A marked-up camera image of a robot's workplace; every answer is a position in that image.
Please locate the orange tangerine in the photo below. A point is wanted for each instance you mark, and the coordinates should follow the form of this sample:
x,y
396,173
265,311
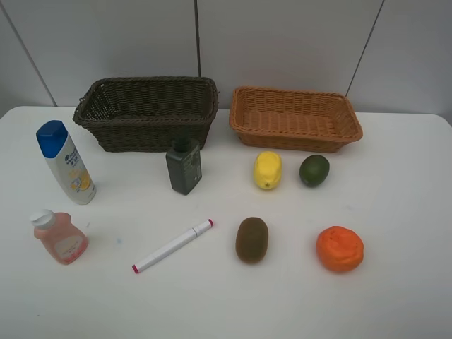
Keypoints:
x,y
339,249

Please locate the pink bottle white cap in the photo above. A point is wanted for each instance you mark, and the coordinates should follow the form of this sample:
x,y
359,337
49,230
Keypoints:
x,y
64,241

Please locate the dark brown wicker basket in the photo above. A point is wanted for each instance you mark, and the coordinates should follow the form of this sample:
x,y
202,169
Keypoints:
x,y
145,114

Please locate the dark green pump bottle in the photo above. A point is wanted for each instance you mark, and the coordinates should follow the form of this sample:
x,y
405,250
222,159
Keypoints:
x,y
184,164

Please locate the orange wicker basket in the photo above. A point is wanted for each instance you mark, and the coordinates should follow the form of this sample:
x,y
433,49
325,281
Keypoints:
x,y
293,120

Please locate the white marker pink caps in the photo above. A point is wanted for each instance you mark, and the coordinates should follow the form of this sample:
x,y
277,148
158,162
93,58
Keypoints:
x,y
172,246

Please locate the green lime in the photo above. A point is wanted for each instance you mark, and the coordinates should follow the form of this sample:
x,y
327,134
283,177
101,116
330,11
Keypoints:
x,y
314,170

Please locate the brown kiwi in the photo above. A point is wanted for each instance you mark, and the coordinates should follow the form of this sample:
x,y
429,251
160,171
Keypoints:
x,y
251,242

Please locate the white shampoo bottle blue cap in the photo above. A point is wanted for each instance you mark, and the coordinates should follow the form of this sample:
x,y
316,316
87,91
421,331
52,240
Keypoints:
x,y
65,163

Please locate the yellow lemon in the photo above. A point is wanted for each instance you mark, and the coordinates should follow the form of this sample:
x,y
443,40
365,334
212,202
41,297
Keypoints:
x,y
268,169

